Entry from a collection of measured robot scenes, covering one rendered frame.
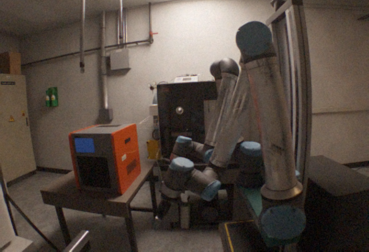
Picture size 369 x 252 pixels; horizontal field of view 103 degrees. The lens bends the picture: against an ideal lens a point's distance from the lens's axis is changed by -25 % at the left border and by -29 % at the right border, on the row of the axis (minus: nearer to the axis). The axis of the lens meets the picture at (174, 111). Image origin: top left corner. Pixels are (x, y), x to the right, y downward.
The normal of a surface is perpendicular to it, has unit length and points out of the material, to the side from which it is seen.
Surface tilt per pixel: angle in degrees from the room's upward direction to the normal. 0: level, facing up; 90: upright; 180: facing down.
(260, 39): 83
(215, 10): 90
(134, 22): 90
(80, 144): 90
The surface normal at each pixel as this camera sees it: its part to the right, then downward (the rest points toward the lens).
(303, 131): -0.07, 0.09
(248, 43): -0.49, -0.03
